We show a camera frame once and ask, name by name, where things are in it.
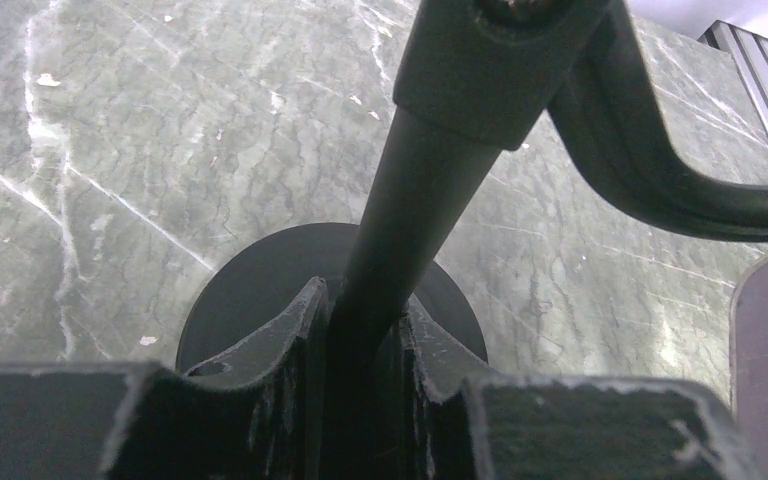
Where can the black round-base phone holder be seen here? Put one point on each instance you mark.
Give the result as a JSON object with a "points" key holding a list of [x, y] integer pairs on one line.
{"points": [[474, 78]]}

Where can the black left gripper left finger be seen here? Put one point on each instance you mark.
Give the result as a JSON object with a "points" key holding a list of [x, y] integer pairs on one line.
{"points": [[251, 412]]}

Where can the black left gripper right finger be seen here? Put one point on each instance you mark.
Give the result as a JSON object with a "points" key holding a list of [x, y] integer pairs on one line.
{"points": [[465, 420]]}

